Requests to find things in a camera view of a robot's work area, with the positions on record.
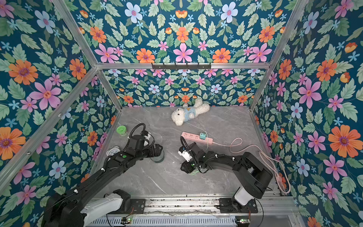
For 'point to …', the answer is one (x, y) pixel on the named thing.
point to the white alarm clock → (112, 150)
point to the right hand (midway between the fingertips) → (186, 163)
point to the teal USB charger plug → (203, 135)
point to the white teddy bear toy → (185, 112)
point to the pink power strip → (195, 136)
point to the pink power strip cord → (236, 142)
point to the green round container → (122, 130)
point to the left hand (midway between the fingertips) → (158, 147)
